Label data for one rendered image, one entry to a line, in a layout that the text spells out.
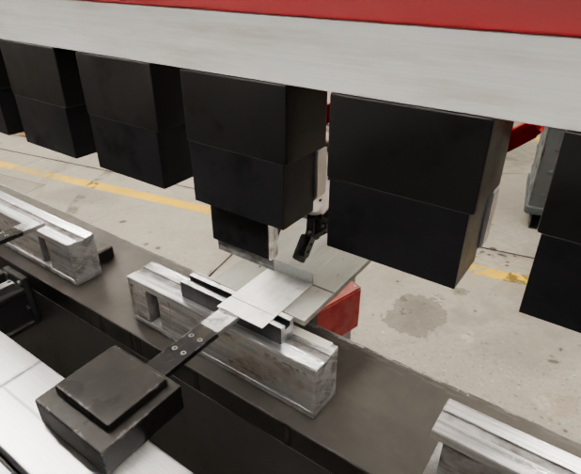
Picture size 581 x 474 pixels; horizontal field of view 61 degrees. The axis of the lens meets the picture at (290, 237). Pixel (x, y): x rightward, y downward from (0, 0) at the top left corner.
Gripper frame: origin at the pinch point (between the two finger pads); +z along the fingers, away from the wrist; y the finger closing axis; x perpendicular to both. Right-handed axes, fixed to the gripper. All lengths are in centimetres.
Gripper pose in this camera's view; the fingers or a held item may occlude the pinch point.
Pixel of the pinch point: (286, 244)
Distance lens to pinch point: 75.4
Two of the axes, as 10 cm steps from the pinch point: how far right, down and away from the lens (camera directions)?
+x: 4.4, 2.5, 8.6
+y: 8.2, 2.9, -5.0
